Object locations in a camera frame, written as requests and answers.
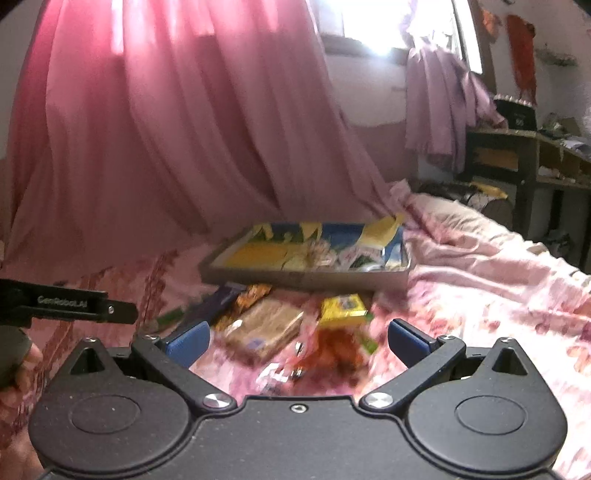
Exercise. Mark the gold brown snack packet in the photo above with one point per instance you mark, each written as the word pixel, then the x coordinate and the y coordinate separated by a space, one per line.
pixel 253 297

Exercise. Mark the orange snack packet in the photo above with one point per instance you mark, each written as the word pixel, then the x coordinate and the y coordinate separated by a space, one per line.
pixel 341 348

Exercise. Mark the red hanging decoration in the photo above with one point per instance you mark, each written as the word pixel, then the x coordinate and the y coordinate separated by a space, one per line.
pixel 521 55

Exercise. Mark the wooden shelf unit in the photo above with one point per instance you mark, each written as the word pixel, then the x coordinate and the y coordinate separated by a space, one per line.
pixel 531 161

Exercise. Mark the pink rice cracker pack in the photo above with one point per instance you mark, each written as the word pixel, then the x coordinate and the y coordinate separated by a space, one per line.
pixel 319 256

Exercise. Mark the yellow snack packet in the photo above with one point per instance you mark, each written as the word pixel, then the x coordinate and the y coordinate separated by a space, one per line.
pixel 344 310

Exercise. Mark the orange hanging decoration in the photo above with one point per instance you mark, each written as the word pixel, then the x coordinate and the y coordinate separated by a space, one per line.
pixel 490 23

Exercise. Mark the black box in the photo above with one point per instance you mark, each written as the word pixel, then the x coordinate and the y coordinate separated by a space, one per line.
pixel 515 115

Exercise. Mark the purple snack packet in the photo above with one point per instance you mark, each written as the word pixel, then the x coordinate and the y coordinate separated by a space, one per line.
pixel 214 307

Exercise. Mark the green snack stick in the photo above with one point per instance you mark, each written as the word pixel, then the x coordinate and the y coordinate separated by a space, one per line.
pixel 171 315

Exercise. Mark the clear rice crisp packet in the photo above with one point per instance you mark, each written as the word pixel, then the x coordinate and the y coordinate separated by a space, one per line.
pixel 268 327

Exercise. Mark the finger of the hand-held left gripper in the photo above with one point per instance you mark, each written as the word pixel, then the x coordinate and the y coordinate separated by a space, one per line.
pixel 64 302

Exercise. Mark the dark bag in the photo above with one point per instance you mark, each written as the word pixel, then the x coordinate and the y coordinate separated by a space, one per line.
pixel 480 196

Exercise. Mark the grey cardboard box tray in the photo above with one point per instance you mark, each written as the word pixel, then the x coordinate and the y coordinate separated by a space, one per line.
pixel 304 272

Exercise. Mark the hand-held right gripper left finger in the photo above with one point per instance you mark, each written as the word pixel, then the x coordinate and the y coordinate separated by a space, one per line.
pixel 187 344

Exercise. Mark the pink curtain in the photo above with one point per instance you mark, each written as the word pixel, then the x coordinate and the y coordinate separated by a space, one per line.
pixel 161 138

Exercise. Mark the window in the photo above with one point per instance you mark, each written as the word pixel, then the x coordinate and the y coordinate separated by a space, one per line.
pixel 383 27

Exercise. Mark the pink floral blanket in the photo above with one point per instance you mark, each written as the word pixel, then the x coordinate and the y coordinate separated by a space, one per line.
pixel 485 286

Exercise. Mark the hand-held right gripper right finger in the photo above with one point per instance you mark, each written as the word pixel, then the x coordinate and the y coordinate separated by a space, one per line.
pixel 406 341

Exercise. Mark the person's left hand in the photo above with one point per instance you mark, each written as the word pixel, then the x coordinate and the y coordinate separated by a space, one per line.
pixel 25 364

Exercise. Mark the lilac hanging cloth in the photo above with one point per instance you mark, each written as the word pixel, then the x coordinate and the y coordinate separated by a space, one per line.
pixel 438 106

